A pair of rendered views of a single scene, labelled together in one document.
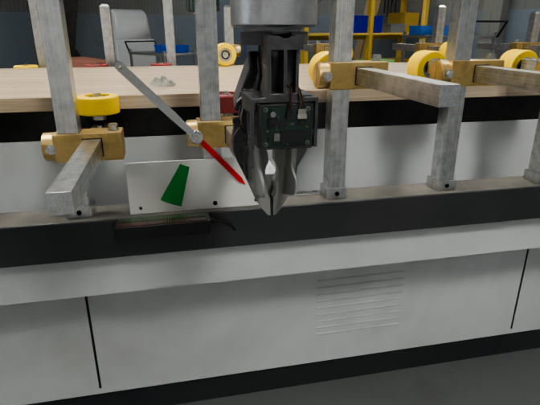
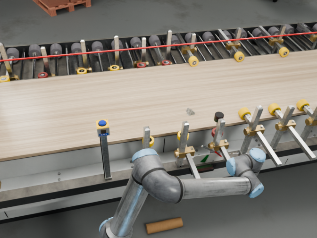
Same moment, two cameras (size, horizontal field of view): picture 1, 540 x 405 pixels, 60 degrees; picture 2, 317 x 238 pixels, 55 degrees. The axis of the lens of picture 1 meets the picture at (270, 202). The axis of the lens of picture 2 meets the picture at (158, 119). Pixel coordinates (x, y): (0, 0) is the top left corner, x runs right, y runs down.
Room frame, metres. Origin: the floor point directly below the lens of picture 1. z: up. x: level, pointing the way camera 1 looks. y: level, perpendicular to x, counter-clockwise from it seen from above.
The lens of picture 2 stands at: (-0.52, 0.65, 2.46)
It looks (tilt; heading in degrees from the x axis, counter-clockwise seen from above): 44 degrees down; 355
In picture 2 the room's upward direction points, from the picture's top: 4 degrees clockwise
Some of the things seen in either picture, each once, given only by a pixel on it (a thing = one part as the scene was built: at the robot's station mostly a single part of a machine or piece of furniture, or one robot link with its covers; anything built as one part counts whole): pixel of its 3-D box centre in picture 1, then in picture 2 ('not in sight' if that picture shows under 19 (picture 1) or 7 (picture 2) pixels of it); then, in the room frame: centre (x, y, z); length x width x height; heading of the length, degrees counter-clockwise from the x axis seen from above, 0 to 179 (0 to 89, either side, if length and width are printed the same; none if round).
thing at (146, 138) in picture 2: not in sight; (145, 153); (0.77, 0.60, 0.90); 0.03 x 0.03 x 0.48; 12
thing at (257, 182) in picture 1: (261, 183); not in sight; (0.52, 0.01, 0.86); 0.06 x 0.03 x 0.09; 12
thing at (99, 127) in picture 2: not in sight; (103, 128); (0.71, 0.85, 1.18); 0.07 x 0.07 x 0.08; 12
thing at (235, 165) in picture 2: not in sight; (239, 166); (0.47, 0.10, 1.14); 0.12 x 0.12 x 0.09; 20
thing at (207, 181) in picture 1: (198, 185); (210, 157); (0.84, 0.14, 0.75); 0.26 x 0.01 x 0.10; 102
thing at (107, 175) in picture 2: not in sight; (105, 156); (0.71, 0.86, 0.93); 0.05 x 0.04 x 0.45; 102
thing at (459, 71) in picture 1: (465, 72); (285, 125); (0.98, -0.40, 0.95); 0.13 x 0.06 x 0.05; 102
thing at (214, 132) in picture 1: (222, 131); (218, 145); (0.88, 0.09, 0.85); 0.13 x 0.06 x 0.05; 102
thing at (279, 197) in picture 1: (287, 182); not in sight; (0.52, -0.02, 0.86); 0.06 x 0.03 x 0.09; 12
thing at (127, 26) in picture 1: (130, 57); not in sight; (7.08, 2.03, 0.64); 0.65 x 0.58 x 1.28; 37
